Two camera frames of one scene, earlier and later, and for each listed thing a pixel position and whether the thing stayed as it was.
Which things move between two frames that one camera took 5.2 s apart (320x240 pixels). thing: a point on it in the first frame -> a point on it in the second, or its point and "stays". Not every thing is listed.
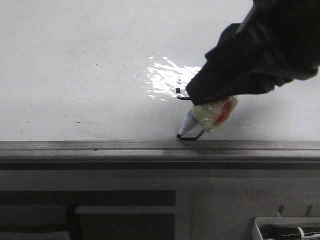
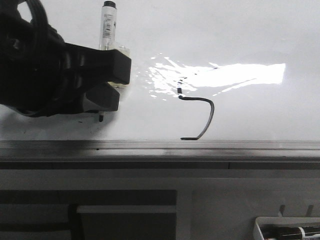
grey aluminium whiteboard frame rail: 160,155 stays
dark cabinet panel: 87,215 stays
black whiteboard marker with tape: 209,116 -> 108,41
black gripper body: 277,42 -> 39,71
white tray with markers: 285,228 stays
